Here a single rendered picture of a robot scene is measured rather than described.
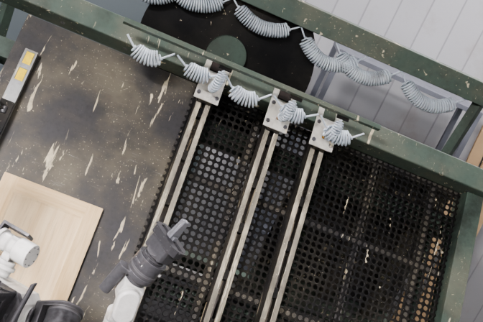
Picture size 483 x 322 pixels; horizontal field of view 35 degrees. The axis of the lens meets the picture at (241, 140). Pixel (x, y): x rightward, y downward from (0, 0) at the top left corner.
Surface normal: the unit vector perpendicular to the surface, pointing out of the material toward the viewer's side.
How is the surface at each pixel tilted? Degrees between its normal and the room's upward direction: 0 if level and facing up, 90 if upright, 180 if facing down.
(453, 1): 90
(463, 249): 53
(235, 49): 90
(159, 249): 78
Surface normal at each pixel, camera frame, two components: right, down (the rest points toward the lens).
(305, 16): 0.05, 0.30
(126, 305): 0.23, 0.45
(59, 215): 0.28, -0.29
